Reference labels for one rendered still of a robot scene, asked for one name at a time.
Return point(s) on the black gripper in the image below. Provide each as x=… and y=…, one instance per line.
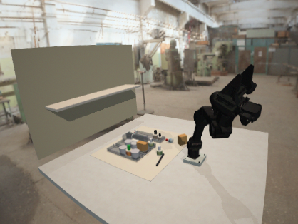
x=227, y=100

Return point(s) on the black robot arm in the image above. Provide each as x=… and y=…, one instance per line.
x=219, y=125

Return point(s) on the brown cube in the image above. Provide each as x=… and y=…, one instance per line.
x=182, y=139

